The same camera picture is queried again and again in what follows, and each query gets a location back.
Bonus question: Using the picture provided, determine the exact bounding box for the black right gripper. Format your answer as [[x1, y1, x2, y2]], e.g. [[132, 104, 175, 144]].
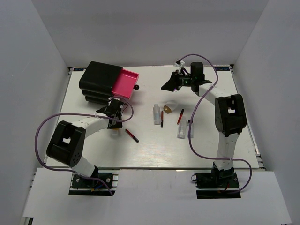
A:
[[161, 70, 195, 92]]

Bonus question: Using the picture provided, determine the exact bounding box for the orange cream tube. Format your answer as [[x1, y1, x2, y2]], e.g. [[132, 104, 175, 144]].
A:
[[110, 128, 120, 137]]

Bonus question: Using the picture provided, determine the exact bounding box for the red black lip liner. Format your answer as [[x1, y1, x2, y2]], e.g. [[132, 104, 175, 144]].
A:
[[160, 111, 164, 128]]

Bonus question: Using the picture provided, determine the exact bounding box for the red lip gloss tube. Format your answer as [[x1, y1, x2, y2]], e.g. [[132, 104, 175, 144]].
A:
[[177, 108, 184, 125]]

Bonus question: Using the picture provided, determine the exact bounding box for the black drawer organizer cabinet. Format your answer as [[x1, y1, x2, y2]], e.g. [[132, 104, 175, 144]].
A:
[[79, 61, 123, 105]]

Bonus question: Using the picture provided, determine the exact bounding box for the pink top drawer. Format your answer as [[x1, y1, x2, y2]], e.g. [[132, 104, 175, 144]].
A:
[[112, 69, 139, 99]]

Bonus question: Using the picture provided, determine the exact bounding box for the red black lipstick pen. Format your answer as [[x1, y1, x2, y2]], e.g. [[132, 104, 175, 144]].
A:
[[125, 129, 139, 143]]

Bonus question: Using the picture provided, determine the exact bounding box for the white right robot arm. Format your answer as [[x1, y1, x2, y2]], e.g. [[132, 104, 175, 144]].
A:
[[161, 60, 247, 187]]

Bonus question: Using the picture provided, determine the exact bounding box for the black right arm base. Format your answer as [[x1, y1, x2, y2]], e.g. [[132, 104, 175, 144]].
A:
[[191, 172, 241, 199]]

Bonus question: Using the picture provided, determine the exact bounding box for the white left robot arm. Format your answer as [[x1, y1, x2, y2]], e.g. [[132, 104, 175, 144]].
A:
[[46, 99, 124, 187]]

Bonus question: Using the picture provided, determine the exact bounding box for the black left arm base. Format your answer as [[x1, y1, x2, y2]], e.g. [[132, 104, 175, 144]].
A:
[[68, 170, 119, 196]]

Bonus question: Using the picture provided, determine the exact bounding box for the clear plastic bottle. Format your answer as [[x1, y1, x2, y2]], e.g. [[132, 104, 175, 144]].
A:
[[153, 104, 161, 125]]

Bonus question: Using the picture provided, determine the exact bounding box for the clear bottle black cap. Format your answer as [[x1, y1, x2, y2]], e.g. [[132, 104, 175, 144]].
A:
[[187, 120, 194, 138]]

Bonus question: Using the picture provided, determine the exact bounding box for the clear bottle blue label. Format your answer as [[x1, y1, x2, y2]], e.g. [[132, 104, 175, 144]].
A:
[[177, 121, 187, 139]]

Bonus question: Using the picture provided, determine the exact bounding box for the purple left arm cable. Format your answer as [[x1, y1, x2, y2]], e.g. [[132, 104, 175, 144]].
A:
[[35, 97, 134, 196]]

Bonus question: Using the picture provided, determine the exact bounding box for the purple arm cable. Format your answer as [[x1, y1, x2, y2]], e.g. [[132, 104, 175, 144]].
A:
[[177, 54, 253, 193], [35, 97, 134, 196]]

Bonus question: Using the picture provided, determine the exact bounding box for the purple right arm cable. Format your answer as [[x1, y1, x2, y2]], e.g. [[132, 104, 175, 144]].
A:
[[177, 54, 253, 193]]

